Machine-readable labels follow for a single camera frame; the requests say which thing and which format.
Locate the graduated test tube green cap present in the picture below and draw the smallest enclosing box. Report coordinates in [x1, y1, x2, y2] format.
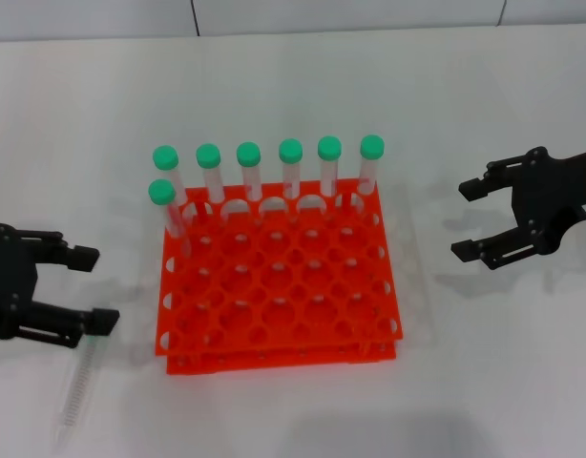
[53, 333, 106, 448]

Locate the orange plastic test tube rack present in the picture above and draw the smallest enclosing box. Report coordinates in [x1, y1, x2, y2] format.
[154, 178, 405, 377]

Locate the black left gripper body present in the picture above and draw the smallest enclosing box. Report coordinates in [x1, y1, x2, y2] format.
[0, 222, 39, 341]

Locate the clear test tube green cap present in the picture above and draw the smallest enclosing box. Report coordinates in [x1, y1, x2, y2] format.
[354, 135, 387, 197]
[152, 144, 189, 216]
[278, 137, 304, 199]
[317, 135, 343, 198]
[147, 178, 193, 261]
[235, 141, 264, 204]
[195, 142, 226, 206]

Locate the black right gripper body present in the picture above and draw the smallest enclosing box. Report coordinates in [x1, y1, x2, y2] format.
[510, 146, 586, 254]

